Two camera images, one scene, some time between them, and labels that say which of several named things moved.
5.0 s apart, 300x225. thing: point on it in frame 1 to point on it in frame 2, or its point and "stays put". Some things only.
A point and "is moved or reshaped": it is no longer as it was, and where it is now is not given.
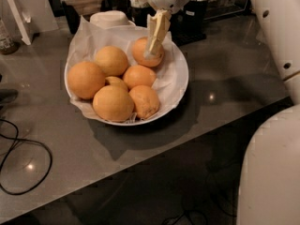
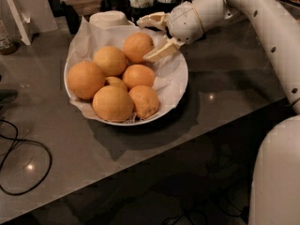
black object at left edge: (7, 96) stays put
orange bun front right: (146, 101) stays put
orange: (139, 49) is moved or reshaped
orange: (112, 60) stays put
